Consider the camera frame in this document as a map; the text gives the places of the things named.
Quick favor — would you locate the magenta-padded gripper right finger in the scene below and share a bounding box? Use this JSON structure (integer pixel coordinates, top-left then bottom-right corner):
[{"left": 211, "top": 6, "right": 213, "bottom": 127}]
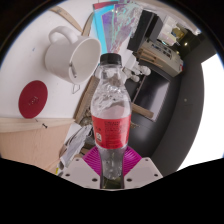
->
[{"left": 123, "top": 148, "right": 164, "bottom": 190}]

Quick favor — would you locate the clear red-labelled water bottle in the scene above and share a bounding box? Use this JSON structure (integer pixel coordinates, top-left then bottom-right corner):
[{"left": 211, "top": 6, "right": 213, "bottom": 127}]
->
[{"left": 90, "top": 53, "right": 133, "bottom": 183}]

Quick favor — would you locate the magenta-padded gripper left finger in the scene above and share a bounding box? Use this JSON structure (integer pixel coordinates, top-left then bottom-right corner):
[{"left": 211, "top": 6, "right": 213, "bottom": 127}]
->
[{"left": 60, "top": 146, "right": 102, "bottom": 190}]

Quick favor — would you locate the iridescent purple teal sheet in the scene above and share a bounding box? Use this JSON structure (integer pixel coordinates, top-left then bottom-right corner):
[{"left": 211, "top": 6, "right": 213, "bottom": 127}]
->
[{"left": 92, "top": 1, "right": 144, "bottom": 54}]

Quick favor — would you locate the flat round red coaster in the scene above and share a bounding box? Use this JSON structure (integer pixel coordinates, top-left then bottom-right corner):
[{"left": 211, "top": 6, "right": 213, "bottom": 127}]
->
[{"left": 18, "top": 79, "right": 49, "bottom": 119}]

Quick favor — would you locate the large white plaster bust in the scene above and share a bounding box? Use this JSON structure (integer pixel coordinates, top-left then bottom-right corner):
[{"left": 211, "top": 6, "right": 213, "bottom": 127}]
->
[{"left": 133, "top": 63, "right": 153, "bottom": 77}]

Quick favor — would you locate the wooden-handled paintbrush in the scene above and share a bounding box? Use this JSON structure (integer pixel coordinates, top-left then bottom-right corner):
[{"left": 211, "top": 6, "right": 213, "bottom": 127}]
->
[{"left": 49, "top": 5, "right": 84, "bottom": 34}]

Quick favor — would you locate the small white plaster bust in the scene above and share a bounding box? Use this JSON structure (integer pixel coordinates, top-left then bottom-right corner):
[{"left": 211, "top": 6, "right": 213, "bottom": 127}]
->
[{"left": 124, "top": 71, "right": 141, "bottom": 83}]

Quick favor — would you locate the white ceramic mug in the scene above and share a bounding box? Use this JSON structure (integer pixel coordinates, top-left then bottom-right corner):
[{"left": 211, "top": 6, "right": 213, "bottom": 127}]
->
[{"left": 44, "top": 25, "right": 103, "bottom": 85}]

